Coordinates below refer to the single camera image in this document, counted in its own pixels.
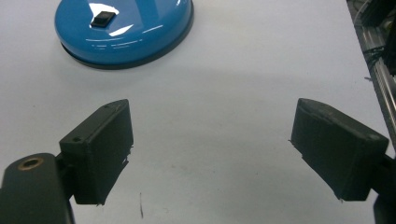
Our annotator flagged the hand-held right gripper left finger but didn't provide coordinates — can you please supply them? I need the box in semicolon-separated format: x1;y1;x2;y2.
59;98;134;206

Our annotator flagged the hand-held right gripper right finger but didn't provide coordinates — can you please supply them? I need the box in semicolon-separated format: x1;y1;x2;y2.
289;97;390;202

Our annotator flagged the blue desk lamp base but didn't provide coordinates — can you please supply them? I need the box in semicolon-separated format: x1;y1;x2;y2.
54;0;195;70

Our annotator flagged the aluminium frame rail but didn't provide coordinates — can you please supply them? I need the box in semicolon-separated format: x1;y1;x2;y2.
346;0;396;141

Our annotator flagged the black cable bundle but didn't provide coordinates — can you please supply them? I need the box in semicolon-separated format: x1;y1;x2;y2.
361;0;396;76

